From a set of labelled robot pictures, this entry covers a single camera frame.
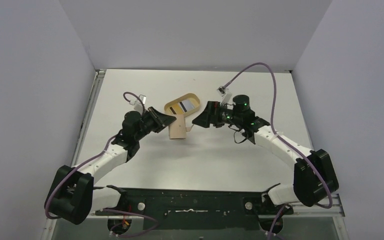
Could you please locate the grey card with black stripe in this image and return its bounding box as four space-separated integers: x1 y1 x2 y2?
179 98 196 113

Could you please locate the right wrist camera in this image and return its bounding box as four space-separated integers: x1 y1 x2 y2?
217 86 232 106

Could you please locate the yellow card with black stripe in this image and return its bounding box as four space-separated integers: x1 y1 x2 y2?
168 103 185 115

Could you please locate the beige oval tray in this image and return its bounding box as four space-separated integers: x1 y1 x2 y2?
164 93 201 117

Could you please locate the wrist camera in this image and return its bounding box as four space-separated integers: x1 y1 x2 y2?
129 94 147 106
217 86 232 106

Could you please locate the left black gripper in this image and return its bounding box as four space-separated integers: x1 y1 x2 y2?
134 107 176 142

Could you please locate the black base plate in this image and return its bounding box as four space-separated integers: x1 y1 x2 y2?
61 186 296 232

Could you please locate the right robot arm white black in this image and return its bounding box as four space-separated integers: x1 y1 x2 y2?
192 94 339 214

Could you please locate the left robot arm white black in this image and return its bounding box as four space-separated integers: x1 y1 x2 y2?
44 107 176 225

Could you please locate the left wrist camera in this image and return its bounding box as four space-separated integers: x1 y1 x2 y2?
129 94 147 106

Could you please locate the beige leather card holder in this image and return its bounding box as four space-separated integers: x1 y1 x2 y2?
168 114 194 140

